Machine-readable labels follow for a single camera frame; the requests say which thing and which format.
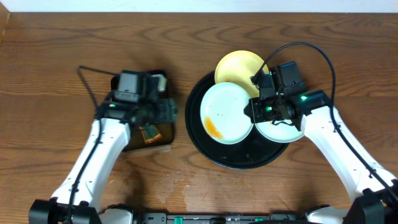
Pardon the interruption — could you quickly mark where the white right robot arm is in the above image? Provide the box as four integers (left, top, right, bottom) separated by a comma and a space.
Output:
244, 62, 397, 223

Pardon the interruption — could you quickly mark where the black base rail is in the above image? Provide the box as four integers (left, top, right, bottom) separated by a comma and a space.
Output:
132, 213, 309, 224

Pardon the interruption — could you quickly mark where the black round tray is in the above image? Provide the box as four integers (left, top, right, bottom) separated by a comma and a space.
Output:
185, 72, 288, 169

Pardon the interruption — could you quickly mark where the orange green sponge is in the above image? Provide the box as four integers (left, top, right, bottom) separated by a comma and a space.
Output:
139, 124, 162, 144

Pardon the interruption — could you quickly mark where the yellow plate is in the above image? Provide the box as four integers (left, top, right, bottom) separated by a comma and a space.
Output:
214, 50, 264, 98

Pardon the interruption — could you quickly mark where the light green plate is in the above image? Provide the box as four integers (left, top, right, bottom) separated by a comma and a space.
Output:
200, 82, 254, 145
255, 119, 304, 143

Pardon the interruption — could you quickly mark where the black rectangular water tray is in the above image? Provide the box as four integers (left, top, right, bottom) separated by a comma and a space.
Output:
105, 70, 174, 152

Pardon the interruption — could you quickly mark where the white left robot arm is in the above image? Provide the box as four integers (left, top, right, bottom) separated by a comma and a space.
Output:
29, 70, 178, 223

